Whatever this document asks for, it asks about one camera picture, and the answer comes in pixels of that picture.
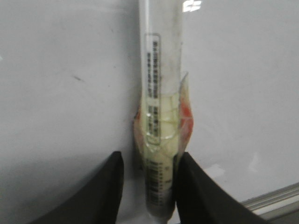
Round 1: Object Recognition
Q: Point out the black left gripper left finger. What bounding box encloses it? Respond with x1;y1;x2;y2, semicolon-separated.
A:
32;151;124;224

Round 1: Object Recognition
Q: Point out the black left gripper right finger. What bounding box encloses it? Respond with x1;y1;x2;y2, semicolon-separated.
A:
175;152;269;224

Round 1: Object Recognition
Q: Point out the white black whiteboard marker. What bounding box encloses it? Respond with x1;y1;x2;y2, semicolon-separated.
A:
134;0;201;224

